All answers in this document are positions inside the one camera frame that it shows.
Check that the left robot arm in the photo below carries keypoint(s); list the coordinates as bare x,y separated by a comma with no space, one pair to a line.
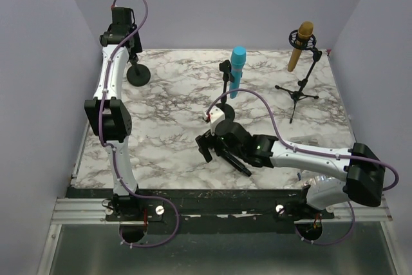
107,114

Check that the black round-base stand with clip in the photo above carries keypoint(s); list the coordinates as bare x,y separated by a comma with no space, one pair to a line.
225,68

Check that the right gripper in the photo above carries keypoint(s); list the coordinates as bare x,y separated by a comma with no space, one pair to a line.
205,141

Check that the black microphone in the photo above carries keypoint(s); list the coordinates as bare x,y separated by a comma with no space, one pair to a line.
234,162

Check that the black tripod mic stand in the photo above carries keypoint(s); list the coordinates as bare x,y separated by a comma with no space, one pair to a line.
298,95

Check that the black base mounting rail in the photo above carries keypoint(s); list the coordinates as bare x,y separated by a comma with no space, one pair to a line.
214,211

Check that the gold microphone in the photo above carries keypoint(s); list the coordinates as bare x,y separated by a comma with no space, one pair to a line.
299,40

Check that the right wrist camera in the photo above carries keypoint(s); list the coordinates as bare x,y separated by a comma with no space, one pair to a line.
213,118

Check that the blue microphone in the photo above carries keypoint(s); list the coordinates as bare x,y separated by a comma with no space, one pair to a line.
237,59

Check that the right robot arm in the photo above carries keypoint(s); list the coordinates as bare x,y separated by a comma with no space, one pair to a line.
353,174

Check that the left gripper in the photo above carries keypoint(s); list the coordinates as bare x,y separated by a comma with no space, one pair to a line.
136,48

